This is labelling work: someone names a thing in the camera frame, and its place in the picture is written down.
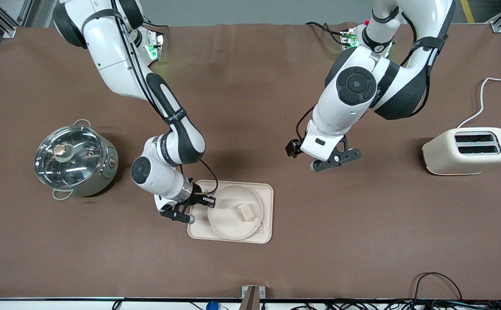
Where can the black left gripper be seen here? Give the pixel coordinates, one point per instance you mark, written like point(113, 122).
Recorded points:
point(292, 148)

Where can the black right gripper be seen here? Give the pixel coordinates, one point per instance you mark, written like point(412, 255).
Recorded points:
point(198, 194)

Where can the cream round plate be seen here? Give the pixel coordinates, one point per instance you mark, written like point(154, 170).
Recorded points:
point(227, 219)

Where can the pale steamed bun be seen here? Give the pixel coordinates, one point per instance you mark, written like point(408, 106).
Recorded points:
point(246, 212)

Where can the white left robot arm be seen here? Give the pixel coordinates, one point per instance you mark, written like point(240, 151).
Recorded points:
point(349, 107)

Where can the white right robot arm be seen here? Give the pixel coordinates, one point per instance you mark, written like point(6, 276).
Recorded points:
point(108, 56)

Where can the cream rectangular tray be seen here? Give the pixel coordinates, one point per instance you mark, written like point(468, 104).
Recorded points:
point(267, 193)

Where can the blue round cap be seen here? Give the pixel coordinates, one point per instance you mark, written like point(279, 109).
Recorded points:
point(212, 306)

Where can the grey electric cooking pot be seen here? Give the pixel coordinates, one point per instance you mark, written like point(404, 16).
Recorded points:
point(104, 174)

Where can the glass pot lid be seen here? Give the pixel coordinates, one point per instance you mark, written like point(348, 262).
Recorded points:
point(78, 163)

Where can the cream two-slot toaster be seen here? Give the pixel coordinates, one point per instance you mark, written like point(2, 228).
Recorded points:
point(444, 155)

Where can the grey metal camera bracket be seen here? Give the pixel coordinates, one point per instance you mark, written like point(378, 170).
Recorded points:
point(252, 297)

